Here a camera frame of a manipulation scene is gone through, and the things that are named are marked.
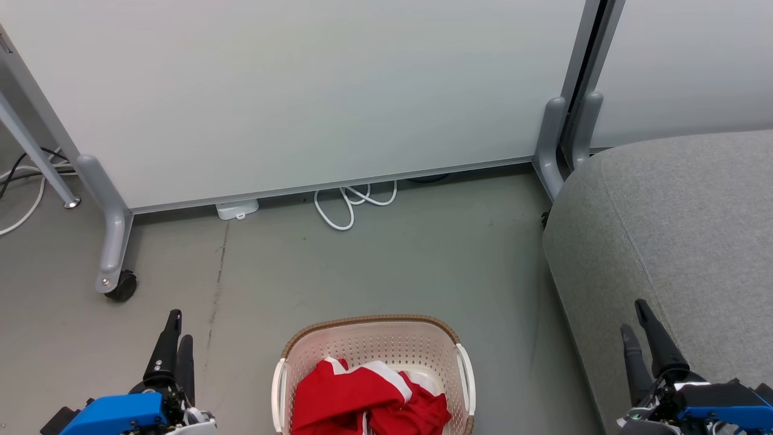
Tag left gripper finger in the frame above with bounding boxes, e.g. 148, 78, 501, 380
143, 309, 182, 388
177, 334, 196, 407

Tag wide white partition panel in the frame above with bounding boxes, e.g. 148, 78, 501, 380
0, 0, 605, 216

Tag red and white garment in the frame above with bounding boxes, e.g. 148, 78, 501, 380
291, 356, 414, 435

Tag black caster wheel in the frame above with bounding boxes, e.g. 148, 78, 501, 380
105, 270, 138, 303

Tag left gripper blue body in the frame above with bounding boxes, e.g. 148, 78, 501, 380
59, 381, 218, 435

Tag red cloth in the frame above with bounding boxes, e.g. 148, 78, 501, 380
368, 372, 452, 435

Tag grey partition foot with caster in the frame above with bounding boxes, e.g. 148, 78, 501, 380
75, 154, 134, 294

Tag grey metal table frame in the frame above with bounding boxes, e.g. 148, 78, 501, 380
0, 91, 82, 210

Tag small white adapter box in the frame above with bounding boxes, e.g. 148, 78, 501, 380
215, 199, 260, 221

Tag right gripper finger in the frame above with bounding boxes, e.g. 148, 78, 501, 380
634, 299, 691, 381
620, 324, 655, 407

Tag black floor cables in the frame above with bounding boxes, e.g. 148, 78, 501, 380
0, 147, 77, 201

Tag white plastic laundry basket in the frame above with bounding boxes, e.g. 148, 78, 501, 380
271, 314, 476, 435

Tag narrow white partition panel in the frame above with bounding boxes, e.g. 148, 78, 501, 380
589, 0, 773, 149

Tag grey fabric sofa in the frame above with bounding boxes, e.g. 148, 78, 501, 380
542, 129, 773, 435

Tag right gripper blue body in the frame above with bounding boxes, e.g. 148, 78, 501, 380
616, 373, 773, 435

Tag looped white cable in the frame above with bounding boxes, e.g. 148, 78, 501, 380
313, 180, 399, 232

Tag white floor cables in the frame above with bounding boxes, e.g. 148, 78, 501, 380
0, 148, 78, 237

